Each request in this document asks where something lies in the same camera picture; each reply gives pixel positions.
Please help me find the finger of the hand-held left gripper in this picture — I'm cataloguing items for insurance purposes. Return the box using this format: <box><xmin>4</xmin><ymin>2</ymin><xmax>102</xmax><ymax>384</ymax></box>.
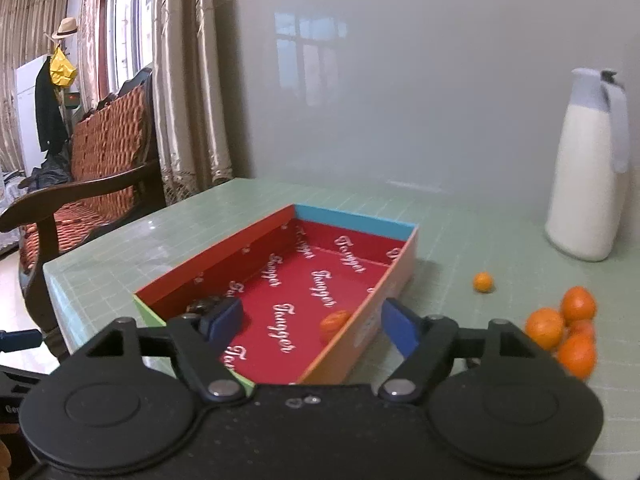
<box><xmin>0</xmin><ymin>329</ymin><xmax>44</xmax><ymax>354</ymax></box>

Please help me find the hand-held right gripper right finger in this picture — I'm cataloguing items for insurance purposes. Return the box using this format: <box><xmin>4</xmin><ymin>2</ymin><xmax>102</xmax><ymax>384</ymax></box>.
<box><xmin>378</xmin><ymin>297</ymin><xmax>551</xmax><ymax>406</ymax></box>

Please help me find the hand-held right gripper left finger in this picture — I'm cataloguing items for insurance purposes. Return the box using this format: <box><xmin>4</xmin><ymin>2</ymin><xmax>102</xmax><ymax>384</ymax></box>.
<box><xmin>75</xmin><ymin>299</ymin><xmax>247</xmax><ymax>407</ymax></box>

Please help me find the green grid tablecloth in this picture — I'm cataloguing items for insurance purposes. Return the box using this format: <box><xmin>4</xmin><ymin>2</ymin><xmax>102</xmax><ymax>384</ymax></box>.
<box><xmin>42</xmin><ymin>176</ymin><xmax>640</xmax><ymax>461</ymax></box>

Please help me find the dark clothes heap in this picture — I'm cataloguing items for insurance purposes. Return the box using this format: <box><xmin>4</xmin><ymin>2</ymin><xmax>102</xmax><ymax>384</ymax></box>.
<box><xmin>25</xmin><ymin>152</ymin><xmax>73</xmax><ymax>192</ymax></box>

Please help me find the window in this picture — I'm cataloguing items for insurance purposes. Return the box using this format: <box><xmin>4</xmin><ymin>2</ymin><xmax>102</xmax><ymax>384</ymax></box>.
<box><xmin>106</xmin><ymin>0</ymin><xmax>155</xmax><ymax>95</ymax></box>

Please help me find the wooden sofa with patterned cushions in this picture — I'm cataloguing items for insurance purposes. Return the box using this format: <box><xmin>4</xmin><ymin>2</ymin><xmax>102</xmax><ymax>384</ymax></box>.
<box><xmin>0</xmin><ymin>67</ymin><xmax>167</xmax><ymax>361</ymax></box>

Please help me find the white refrigerator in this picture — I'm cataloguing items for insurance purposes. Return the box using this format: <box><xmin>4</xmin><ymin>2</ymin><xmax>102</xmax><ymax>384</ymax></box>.
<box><xmin>14</xmin><ymin>56</ymin><xmax>51</xmax><ymax>173</ymax></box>

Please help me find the beige satin curtain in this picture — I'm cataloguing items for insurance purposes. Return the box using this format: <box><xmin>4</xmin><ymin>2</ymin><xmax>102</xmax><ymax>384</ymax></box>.
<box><xmin>152</xmin><ymin>0</ymin><xmax>234</xmax><ymax>206</ymax></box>
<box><xmin>0</xmin><ymin>0</ymin><xmax>76</xmax><ymax>173</ymax></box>

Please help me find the red cardboard box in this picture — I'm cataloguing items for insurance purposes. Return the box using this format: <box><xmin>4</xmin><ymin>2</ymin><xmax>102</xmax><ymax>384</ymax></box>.
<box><xmin>133</xmin><ymin>203</ymin><xmax>419</xmax><ymax>386</ymax></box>

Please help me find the black coat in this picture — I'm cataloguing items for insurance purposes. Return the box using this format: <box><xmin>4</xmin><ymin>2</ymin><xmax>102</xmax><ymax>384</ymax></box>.
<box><xmin>34</xmin><ymin>56</ymin><xmax>68</xmax><ymax>155</ymax></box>

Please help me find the straw hat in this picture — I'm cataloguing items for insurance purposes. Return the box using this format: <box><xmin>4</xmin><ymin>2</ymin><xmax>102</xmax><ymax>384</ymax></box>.
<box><xmin>52</xmin><ymin>17</ymin><xmax>80</xmax><ymax>40</ymax></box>

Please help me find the yellow bag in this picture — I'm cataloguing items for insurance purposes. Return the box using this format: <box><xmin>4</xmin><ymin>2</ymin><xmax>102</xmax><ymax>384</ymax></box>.
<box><xmin>50</xmin><ymin>47</ymin><xmax>79</xmax><ymax>87</ymax></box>

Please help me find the white thermos jug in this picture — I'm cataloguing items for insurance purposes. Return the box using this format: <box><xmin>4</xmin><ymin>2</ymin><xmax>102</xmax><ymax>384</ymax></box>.
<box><xmin>544</xmin><ymin>67</ymin><xmax>630</xmax><ymax>262</ymax></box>

